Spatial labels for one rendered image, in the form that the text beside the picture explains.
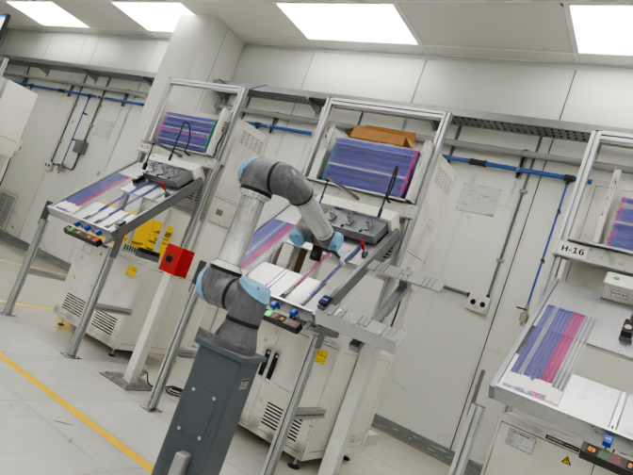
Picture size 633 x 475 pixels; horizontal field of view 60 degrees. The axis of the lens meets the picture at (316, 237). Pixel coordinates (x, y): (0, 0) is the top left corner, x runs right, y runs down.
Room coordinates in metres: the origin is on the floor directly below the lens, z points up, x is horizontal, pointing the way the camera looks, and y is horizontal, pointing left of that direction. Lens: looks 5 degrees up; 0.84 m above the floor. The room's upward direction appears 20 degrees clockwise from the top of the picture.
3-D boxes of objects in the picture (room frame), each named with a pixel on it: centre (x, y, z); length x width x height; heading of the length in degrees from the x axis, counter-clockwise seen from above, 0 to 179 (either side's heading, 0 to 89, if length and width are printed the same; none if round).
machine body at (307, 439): (3.05, -0.17, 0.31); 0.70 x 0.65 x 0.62; 56
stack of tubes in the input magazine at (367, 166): (2.91, -0.15, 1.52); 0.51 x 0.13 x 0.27; 56
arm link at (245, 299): (1.85, 0.14, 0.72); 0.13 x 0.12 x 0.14; 60
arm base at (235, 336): (1.84, 0.13, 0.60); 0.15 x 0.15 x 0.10
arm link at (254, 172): (1.91, 0.25, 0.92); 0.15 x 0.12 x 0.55; 60
